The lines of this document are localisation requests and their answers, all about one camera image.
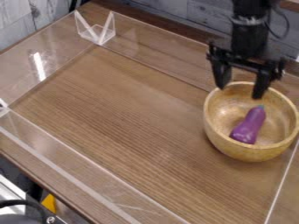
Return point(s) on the clear acrylic barrier wall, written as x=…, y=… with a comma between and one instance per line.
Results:
x=101, y=123

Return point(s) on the clear acrylic corner bracket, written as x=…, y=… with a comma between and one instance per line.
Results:
x=99, y=34

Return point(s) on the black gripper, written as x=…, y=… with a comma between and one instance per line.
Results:
x=245, y=51

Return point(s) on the light wooden bowl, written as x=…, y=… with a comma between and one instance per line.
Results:
x=224, y=110

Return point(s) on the purple toy eggplant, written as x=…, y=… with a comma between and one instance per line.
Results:
x=245, y=131

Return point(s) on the yellow black device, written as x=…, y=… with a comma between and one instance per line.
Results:
x=49, y=207

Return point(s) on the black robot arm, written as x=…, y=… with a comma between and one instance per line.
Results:
x=248, y=8

